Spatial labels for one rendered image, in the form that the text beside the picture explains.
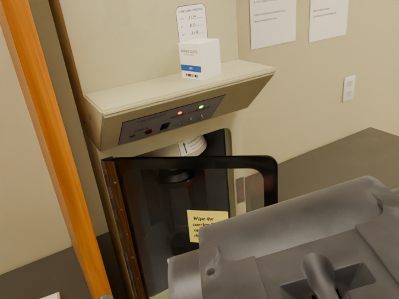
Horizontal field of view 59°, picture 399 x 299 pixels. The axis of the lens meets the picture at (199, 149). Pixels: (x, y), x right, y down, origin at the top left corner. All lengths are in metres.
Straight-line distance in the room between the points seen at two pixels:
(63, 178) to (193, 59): 0.28
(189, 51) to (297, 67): 0.91
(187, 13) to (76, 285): 0.77
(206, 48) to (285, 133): 0.97
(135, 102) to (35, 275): 0.77
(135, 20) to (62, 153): 0.25
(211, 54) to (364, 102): 1.33
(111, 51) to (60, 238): 0.76
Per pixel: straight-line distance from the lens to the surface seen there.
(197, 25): 0.68
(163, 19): 0.65
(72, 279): 1.11
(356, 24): 1.69
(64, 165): 0.56
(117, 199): 0.69
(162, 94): 0.55
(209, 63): 0.61
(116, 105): 0.53
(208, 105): 0.63
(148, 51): 0.65
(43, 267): 1.19
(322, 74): 1.59
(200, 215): 0.66
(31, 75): 0.52
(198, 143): 0.78
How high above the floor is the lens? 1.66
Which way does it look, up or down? 26 degrees down
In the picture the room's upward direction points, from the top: 6 degrees counter-clockwise
